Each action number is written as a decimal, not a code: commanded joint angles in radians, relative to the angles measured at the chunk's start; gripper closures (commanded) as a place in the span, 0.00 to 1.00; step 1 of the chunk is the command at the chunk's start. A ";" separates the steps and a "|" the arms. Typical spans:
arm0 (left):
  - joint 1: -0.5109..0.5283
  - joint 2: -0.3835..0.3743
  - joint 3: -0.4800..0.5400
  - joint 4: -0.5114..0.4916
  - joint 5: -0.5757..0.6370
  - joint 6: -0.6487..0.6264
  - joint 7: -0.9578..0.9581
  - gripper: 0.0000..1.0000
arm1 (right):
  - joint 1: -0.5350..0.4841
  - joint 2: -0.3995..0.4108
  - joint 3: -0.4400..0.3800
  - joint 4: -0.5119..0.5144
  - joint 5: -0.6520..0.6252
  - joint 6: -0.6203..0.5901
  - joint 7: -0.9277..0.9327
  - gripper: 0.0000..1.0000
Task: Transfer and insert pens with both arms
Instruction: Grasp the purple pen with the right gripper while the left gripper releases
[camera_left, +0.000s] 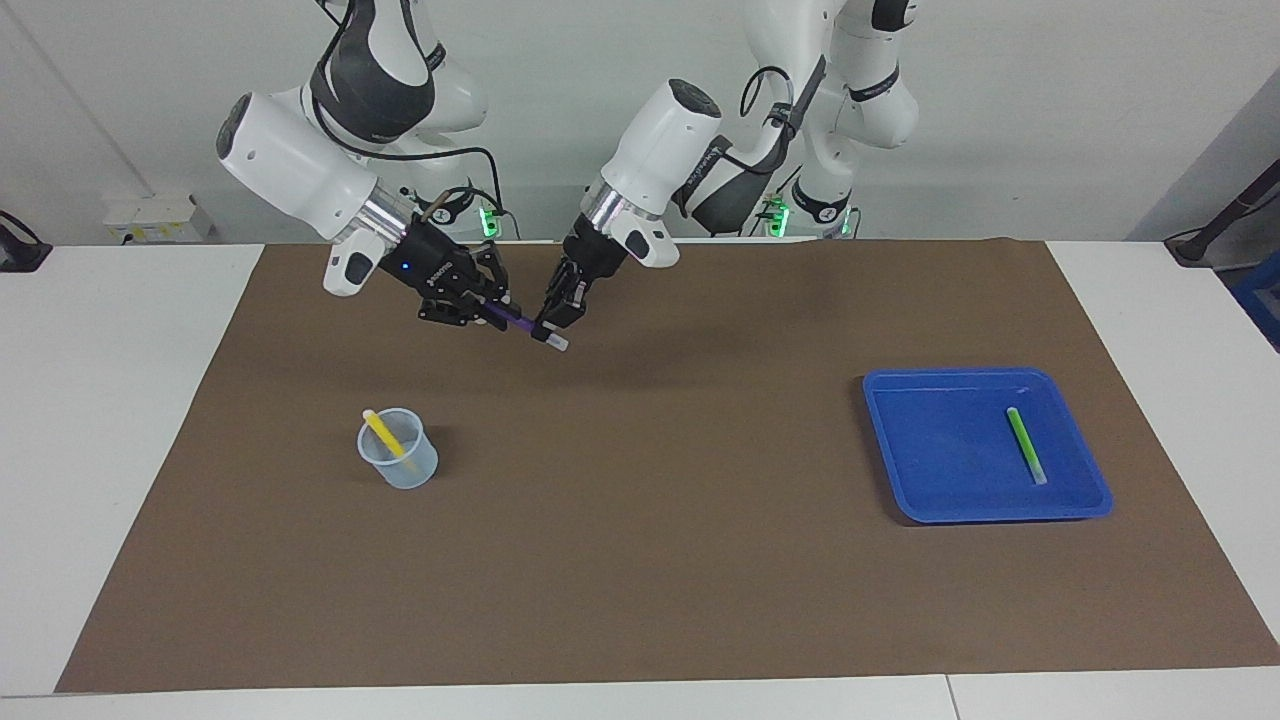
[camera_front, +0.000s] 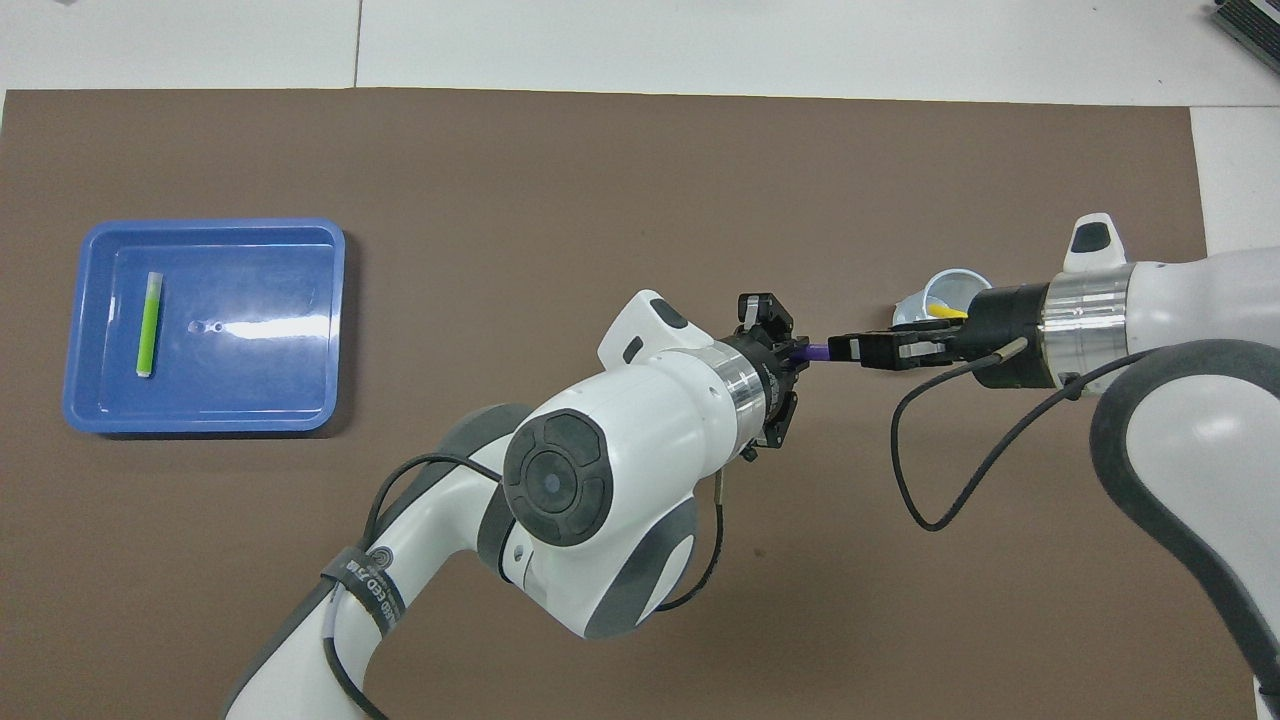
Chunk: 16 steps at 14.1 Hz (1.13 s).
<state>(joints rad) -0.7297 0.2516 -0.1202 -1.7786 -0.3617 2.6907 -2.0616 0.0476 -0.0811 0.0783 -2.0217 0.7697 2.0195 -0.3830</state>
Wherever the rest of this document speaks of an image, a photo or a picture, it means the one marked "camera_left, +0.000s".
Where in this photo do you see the purple marker pen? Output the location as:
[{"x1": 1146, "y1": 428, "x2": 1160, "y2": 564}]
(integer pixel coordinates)
[{"x1": 485, "y1": 303, "x2": 570, "y2": 352}]

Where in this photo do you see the yellow marker pen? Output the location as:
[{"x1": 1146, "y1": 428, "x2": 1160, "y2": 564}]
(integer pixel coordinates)
[{"x1": 361, "y1": 407, "x2": 416, "y2": 471}]

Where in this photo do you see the green marker pen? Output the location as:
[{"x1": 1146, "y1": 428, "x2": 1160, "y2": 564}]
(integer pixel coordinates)
[{"x1": 1006, "y1": 406, "x2": 1048, "y2": 486}]

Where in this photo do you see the translucent plastic cup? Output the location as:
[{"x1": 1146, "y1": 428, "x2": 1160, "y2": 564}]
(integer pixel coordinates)
[{"x1": 357, "y1": 407, "x2": 439, "y2": 490}]

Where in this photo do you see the brown table mat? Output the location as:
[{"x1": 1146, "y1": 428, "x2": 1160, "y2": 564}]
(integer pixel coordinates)
[{"x1": 55, "y1": 238, "x2": 1280, "y2": 694}]

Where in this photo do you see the white power box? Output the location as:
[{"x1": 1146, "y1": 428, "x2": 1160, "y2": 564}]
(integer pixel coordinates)
[{"x1": 103, "y1": 195, "x2": 214, "y2": 244}]

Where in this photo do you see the blue plastic tray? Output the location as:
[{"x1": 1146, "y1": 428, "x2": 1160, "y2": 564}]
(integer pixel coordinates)
[{"x1": 862, "y1": 367, "x2": 1114, "y2": 525}]

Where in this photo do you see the black table clamp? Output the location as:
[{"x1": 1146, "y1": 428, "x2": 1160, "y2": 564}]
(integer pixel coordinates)
[{"x1": 0, "y1": 210, "x2": 53, "y2": 273}]

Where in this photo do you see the black angled stand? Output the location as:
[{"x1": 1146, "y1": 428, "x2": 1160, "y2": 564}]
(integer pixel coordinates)
[{"x1": 1165, "y1": 160, "x2": 1280, "y2": 269}]

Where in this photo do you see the blue storage box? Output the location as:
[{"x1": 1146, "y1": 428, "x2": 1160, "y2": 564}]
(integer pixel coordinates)
[{"x1": 1228, "y1": 250, "x2": 1280, "y2": 351}]

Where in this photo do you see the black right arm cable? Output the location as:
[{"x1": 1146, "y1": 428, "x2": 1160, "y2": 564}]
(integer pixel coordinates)
[{"x1": 315, "y1": 0, "x2": 506, "y2": 241}]

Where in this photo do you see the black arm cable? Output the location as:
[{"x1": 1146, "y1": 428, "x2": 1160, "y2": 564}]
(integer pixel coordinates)
[
  {"x1": 315, "y1": 0, "x2": 506, "y2": 241},
  {"x1": 715, "y1": 65, "x2": 831, "y2": 181}
]

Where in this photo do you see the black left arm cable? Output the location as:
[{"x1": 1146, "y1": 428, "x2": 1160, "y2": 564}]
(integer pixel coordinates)
[{"x1": 715, "y1": 65, "x2": 831, "y2": 181}]

